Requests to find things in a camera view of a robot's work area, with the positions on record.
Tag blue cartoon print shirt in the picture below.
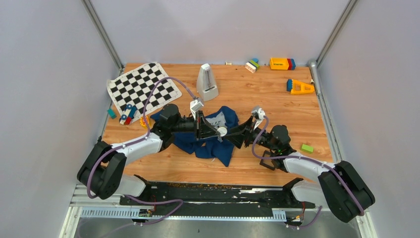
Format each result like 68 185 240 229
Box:
150 105 240 168

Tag yellow toy block bin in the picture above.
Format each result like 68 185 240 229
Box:
269 58 296 70

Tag checkered chessboard mat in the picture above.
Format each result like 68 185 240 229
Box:
106 63 182 118

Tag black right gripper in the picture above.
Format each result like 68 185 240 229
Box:
224 116 277 152

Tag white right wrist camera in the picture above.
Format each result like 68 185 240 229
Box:
251 106 265 129

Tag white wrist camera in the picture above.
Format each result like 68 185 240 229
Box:
251 106 265 129
190 98 204 119

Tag grey metal pipe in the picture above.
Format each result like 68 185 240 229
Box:
308 59 322 96

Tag teal small block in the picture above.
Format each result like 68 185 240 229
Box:
107 109 117 119

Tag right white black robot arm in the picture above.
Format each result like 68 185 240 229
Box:
223 117 376 223

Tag orange small ring toy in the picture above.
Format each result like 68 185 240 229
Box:
139 116 151 128

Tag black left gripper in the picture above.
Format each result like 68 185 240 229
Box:
170 111 220 141

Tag white green blue blocks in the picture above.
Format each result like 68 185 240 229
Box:
245 58 260 73

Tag green small block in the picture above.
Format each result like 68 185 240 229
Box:
301 144 315 154

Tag yellow blue toy ramp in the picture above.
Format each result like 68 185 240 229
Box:
286 79 315 95

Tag yellow round brooch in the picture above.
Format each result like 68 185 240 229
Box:
217 126 228 137

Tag white metronome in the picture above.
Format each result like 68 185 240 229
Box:
196 63 219 101

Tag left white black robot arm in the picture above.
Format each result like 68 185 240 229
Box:
77 104 227 205

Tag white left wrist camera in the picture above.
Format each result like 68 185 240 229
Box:
190 98 204 119

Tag red white blue toy car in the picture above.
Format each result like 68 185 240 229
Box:
119 104 137 125

